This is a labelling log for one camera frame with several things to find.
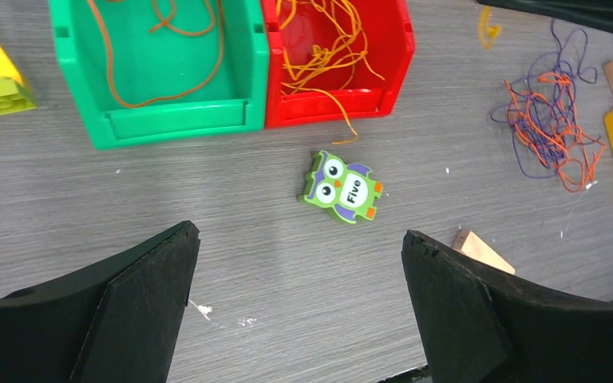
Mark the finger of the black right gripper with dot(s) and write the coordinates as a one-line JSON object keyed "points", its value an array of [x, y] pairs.
{"points": [[597, 14]]}

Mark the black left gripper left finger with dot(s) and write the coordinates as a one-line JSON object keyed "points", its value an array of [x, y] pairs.
{"points": [[116, 320]]}

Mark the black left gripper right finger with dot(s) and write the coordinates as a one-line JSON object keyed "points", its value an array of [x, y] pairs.
{"points": [[480, 324]]}

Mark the wooden block near front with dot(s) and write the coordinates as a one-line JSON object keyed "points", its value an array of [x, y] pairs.
{"points": [[471, 245]]}

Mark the green owl toy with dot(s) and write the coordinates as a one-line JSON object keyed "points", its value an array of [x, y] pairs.
{"points": [[345, 191]]}

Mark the green plastic bin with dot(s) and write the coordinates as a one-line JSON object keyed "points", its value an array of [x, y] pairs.
{"points": [[141, 72]]}

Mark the red plastic bin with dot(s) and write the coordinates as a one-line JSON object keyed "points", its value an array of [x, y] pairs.
{"points": [[335, 60]]}

